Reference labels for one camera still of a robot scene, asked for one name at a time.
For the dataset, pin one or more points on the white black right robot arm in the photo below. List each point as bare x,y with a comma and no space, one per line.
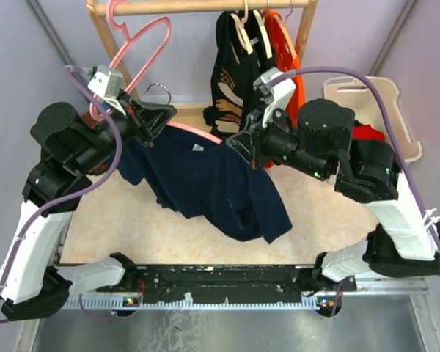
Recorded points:
367,171

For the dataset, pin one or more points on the navy blue t shirt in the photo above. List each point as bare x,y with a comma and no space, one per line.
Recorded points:
194,176

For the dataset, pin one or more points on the brown t shirt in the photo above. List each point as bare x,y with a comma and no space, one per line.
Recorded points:
100,169

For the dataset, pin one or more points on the cream hanger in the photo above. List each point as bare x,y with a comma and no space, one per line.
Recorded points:
241,30
263,35

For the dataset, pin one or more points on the orange t shirt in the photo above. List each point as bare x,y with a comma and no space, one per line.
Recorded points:
298,99

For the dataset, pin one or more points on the wooden clothes rack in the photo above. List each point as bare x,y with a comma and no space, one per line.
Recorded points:
192,35

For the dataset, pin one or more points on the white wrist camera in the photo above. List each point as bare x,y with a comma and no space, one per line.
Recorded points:
275,97
106,83

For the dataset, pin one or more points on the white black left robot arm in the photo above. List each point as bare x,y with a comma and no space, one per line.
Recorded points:
31,285

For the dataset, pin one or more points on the white laundry basket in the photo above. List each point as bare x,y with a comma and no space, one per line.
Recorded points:
351,93

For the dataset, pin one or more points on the black printed t shirt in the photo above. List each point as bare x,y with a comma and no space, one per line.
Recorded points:
231,81

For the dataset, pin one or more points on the red t shirt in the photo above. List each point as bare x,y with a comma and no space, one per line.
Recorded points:
367,132

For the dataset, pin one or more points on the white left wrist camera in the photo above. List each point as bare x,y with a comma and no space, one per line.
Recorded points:
106,83

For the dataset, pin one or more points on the wooden hanger under orange shirt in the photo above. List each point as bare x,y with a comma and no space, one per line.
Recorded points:
280,39

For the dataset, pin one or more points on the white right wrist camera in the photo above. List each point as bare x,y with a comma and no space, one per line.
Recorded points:
275,97

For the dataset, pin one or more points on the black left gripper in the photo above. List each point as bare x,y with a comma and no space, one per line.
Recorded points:
145,120

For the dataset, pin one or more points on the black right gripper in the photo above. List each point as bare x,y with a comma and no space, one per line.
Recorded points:
243,143

